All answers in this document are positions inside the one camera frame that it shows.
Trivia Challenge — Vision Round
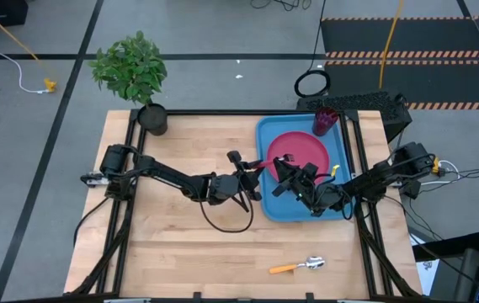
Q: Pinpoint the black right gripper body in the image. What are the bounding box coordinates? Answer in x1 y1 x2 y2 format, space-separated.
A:
272 162 319 201

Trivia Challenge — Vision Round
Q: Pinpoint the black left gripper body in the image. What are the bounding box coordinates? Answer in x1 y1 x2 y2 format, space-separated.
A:
226 150 264 202

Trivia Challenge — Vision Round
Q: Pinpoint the fork with red handle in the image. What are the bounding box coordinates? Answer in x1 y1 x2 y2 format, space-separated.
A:
252 153 295 170

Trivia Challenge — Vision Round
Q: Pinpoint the red round plate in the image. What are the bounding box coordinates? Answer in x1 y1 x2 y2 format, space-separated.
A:
266 130 332 186

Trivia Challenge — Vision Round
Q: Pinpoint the red faceted cup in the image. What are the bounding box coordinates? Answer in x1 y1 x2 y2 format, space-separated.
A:
312 106 340 137

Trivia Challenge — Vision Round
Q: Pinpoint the spoon with orange handle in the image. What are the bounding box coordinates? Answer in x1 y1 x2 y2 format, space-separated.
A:
268 255 327 275

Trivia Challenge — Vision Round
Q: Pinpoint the blue plastic tray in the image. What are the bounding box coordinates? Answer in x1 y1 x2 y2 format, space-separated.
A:
255 114 357 223

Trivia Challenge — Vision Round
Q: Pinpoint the black plant pot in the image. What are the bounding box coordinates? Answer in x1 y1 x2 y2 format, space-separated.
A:
136 103 169 137

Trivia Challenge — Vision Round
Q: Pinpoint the black mat with hazard stripes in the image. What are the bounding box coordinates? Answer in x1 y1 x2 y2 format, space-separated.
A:
321 15 479 111

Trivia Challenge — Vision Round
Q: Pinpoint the green leafy plant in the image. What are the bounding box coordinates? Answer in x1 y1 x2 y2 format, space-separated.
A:
87 29 168 106

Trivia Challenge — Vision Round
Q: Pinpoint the white printed paper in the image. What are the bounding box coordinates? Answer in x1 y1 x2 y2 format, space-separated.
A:
414 257 441 296

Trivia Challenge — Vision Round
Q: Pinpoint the black side desk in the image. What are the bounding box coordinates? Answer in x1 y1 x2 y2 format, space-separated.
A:
411 230 479 303

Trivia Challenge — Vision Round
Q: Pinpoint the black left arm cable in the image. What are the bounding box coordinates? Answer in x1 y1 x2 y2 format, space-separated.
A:
199 184 256 234

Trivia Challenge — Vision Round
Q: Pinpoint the black aluminium table frame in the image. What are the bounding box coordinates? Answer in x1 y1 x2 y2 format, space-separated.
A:
68 108 423 300

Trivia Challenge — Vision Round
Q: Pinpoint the black hanging cable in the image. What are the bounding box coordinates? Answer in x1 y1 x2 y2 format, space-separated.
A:
293 0 333 98

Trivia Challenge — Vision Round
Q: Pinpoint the black cable bundle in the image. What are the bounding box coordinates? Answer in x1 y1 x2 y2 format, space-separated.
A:
250 0 312 12

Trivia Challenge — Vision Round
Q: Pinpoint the yellow hanging cable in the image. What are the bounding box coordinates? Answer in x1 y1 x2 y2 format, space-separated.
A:
378 0 406 90

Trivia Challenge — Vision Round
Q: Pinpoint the black cable under frame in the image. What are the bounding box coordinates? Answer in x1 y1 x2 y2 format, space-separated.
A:
72 196 112 249

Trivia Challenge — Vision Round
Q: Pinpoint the orange cable with yellow plug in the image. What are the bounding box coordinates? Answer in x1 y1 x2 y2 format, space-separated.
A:
0 0 58 93

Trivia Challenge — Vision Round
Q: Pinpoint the white floor cable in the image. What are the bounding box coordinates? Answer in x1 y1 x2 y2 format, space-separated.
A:
0 0 51 94

